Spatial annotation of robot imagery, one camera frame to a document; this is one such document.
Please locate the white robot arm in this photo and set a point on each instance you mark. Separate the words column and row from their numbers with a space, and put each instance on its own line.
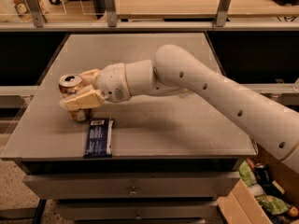
column 173, row 69

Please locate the green snack bag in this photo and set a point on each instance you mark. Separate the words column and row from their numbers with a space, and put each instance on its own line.
column 273, row 205

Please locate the metal bracket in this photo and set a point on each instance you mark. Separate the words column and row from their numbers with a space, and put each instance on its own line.
column 112, row 19
column 222, row 13
column 36, row 12

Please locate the dark soda can in box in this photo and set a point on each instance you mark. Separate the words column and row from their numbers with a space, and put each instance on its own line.
column 262, row 174

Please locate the upper grey drawer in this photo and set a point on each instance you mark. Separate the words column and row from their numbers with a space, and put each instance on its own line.
column 132, row 185

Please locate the middle metal bracket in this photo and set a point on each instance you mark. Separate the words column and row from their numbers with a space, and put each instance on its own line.
column 112, row 19

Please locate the lower grey drawer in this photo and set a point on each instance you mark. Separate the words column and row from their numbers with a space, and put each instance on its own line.
column 136, row 210

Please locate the grey drawer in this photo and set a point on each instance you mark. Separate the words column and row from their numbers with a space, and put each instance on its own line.
column 136, row 210
column 132, row 185

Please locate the orange soda can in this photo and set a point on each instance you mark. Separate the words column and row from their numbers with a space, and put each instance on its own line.
column 69, row 85

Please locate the blue rxbar blueberry wrapper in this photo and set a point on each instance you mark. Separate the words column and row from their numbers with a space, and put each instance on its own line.
column 98, row 143

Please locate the right metal bracket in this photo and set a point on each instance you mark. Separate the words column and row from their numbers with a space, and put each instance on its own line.
column 222, row 13

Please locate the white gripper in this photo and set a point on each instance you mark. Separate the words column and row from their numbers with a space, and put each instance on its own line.
column 112, row 82

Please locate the white printed bag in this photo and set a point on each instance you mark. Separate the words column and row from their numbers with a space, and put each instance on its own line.
column 14, row 11

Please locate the cardboard box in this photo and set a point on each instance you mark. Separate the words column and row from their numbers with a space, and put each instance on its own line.
column 241, row 207

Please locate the left metal bracket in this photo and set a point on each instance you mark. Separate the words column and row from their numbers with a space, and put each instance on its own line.
column 36, row 12

